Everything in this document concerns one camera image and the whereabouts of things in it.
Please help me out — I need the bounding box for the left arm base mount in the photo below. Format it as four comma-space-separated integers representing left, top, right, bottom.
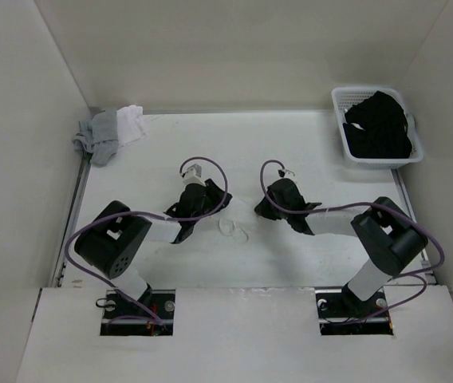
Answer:
95, 290, 176, 337

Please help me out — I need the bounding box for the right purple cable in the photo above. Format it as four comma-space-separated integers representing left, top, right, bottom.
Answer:
259, 160, 446, 326

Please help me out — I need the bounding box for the purple cable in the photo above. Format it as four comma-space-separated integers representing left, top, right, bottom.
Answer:
63, 156, 229, 334
259, 160, 446, 326

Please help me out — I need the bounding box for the white plastic basket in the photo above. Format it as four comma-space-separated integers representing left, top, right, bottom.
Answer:
331, 85, 424, 170

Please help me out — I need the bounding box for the white tank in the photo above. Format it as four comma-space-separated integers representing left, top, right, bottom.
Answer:
218, 197, 259, 244
116, 105, 146, 148

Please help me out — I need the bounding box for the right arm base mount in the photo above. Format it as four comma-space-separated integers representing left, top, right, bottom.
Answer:
315, 289, 393, 336

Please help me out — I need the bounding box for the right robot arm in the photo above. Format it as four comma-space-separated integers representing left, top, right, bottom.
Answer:
254, 178, 428, 318

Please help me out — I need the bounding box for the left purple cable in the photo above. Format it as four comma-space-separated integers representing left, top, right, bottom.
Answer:
63, 156, 229, 334

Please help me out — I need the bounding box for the black tank top pile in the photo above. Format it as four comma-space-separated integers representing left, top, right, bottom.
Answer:
343, 91, 412, 159

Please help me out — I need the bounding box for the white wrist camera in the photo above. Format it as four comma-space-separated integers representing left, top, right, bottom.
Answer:
278, 168, 295, 179
181, 164, 205, 186

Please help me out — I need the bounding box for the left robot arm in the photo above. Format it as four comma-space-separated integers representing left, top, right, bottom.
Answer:
74, 179, 232, 318

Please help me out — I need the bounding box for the folded white tank top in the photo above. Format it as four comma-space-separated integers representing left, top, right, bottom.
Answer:
116, 105, 146, 148

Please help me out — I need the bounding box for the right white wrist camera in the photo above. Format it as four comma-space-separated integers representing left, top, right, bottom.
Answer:
278, 168, 295, 179

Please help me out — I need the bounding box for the folded grey tank top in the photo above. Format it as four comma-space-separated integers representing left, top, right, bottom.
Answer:
71, 109, 119, 167

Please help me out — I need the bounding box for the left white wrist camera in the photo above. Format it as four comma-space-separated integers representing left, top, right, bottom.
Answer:
181, 164, 205, 186

